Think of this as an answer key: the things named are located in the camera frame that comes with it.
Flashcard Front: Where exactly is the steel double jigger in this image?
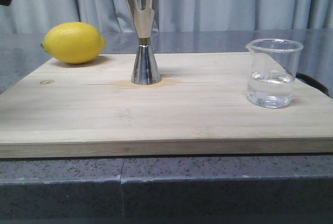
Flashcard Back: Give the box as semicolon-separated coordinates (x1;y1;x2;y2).
126;0;161;85

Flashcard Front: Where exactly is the glass beaker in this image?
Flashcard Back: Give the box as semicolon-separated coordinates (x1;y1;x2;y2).
246;39;303;108

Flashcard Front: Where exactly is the yellow lemon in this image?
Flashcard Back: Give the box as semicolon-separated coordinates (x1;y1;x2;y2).
41;22;106;64

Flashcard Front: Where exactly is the wooden cutting board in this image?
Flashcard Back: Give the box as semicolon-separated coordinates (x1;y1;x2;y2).
1;52;332;158

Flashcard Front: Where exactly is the grey curtain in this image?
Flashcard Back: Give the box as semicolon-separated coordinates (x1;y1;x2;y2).
1;0;332;33

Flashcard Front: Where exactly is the black curved cutting board handle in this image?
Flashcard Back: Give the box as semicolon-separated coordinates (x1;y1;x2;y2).
296;72;330;96

